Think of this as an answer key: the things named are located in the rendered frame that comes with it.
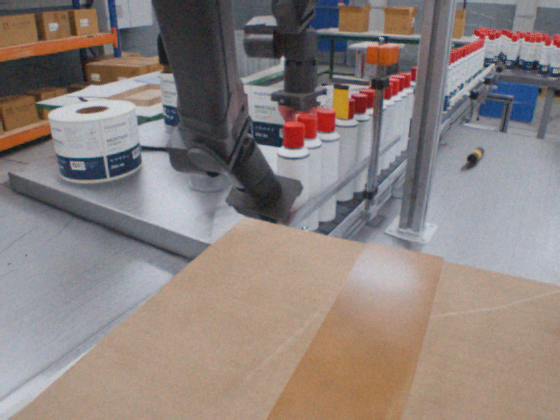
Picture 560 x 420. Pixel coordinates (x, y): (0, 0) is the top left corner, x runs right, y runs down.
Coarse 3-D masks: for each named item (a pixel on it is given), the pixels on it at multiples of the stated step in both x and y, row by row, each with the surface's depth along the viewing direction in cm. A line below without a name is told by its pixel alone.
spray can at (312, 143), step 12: (300, 120) 72; (312, 120) 72; (312, 132) 72; (312, 144) 73; (312, 156) 73; (312, 168) 74; (312, 180) 75; (312, 192) 76; (312, 216) 78; (312, 228) 79
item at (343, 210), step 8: (400, 160) 114; (392, 168) 108; (384, 176) 104; (376, 184) 100; (352, 200) 92; (360, 200) 92; (336, 208) 89; (344, 208) 89; (352, 208) 89; (336, 216) 86; (344, 216) 86; (320, 224) 83; (328, 224) 83; (336, 224) 83; (320, 232) 80; (328, 232) 80
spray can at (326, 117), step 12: (324, 108) 77; (324, 120) 75; (324, 132) 76; (324, 144) 76; (336, 144) 77; (324, 156) 77; (336, 156) 78; (324, 168) 78; (336, 168) 79; (324, 180) 79; (336, 180) 80; (324, 204) 81; (324, 216) 82
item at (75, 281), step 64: (0, 192) 108; (448, 192) 108; (512, 192) 108; (0, 256) 82; (64, 256) 82; (128, 256) 82; (448, 256) 82; (512, 256) 82; (0, 320) 65; (64, 320) 66; (0, 384) 54
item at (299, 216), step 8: (400, 136) 105; (384, 144) 99; (392, 144) 101; (384, 152) 98; (368, 160) 90; (352, 168) 86; (360, 168) 86; (344, 176) 82; (352, 176) 84; (336, 184) 79; (344, 184) 81; (328, 192) 76; (336, 192) 79; (312, 200) 73; (320, 200) 73; (304, 208) 70; (312, 208) 71; (296, 216) 68; (304, 216) 70; (280, 224) 66; (288, 224) 66; (296, 224) 68
